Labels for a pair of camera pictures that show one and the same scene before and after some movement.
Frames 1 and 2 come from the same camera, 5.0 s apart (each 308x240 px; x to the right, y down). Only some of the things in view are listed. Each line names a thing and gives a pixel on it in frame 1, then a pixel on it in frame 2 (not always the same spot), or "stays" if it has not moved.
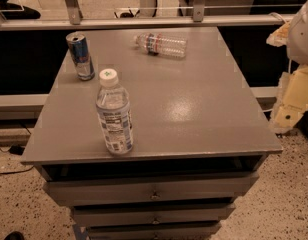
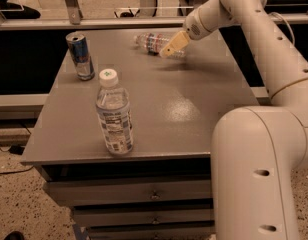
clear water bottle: x=164 y=44 stays
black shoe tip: x=14 y=235 stays
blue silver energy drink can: x=79 y=48 stays
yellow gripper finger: x=279 y=36 → x=178 y=41
